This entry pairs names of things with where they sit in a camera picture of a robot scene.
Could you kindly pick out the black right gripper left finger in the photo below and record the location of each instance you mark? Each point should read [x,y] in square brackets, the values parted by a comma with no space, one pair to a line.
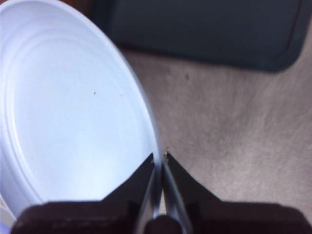
[85,217]

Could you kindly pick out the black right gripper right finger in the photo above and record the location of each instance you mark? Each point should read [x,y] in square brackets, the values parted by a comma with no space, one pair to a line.
[231,217]

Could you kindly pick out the blue round plate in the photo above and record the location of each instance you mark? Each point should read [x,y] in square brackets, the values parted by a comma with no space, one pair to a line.
[73,109]

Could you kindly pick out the black rectangular tray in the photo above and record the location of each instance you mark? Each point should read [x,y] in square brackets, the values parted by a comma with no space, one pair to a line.
[207,29]

